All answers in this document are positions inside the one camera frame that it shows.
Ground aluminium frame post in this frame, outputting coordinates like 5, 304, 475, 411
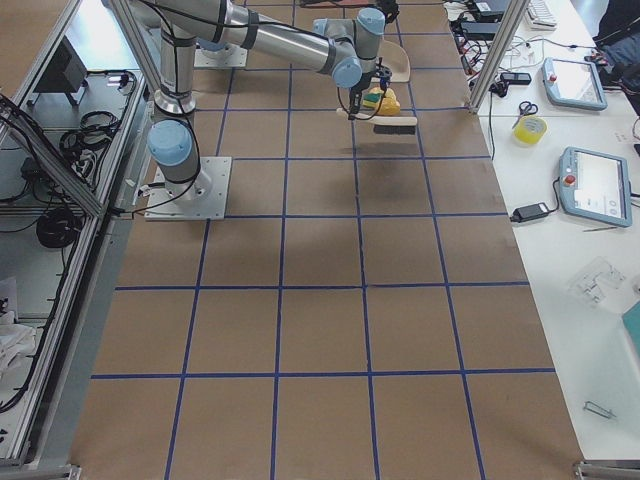
467, 0, 529, 114

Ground beige plastic dustpan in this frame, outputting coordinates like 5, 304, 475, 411
378, 40, 411, 83

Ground green yellow sponge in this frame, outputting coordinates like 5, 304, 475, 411
362, 87, 384, 110

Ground yellow toy potato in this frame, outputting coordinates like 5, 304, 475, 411
375, 89, 401, 116

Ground near teach pendant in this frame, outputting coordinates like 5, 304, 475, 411
558, 147, 633, 228

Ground beige hand brush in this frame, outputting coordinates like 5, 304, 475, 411
336, 107, 418, 135

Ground scissors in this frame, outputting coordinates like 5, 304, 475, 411
512, 100, 539, 129

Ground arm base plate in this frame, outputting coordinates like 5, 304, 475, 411
194, 44, 248, 70
143, 156, 232, 221

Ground clear plastic bag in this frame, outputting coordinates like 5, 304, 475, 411
567, 257, 630, 313

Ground far teach pendant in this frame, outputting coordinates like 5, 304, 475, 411
541, 58, 608, 111

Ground yellow tape roll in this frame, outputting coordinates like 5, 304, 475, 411
513, 115, 547, 146

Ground black power adapter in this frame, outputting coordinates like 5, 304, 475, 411
510, 202, 551, 223

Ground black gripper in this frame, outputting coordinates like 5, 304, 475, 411
347, 62, 392, 114
377, 0, 400, 23

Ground black monitor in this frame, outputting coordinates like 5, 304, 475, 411
27, 36, 88, 106

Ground teach pendant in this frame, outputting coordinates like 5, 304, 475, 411
558, 147, 633, 228
541, 58, 608, 111

